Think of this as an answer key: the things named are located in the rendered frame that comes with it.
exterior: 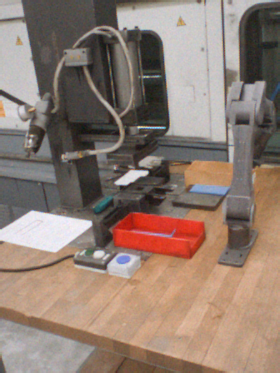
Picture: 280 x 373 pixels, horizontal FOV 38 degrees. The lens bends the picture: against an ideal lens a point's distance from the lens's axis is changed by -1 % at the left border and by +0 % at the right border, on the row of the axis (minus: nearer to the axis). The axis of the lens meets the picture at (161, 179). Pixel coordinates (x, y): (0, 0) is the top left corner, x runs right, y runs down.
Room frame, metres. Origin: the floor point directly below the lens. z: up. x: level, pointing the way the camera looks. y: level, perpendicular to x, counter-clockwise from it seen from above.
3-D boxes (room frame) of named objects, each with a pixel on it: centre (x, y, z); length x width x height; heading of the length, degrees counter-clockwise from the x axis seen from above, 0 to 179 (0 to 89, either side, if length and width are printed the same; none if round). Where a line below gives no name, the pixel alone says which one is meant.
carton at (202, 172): (1.51, -0.23, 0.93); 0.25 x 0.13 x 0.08; 63
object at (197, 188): (1.41, -0.18, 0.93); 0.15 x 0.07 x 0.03; 64
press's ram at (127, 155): (1.37, 0.15, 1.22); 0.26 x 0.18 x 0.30; 63
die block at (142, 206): (1.35, 0.08, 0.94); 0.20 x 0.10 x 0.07; 153
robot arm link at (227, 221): (1.03, -0.21, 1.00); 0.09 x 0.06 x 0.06; 64
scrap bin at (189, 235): (1.10, 0.02, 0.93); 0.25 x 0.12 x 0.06; 63
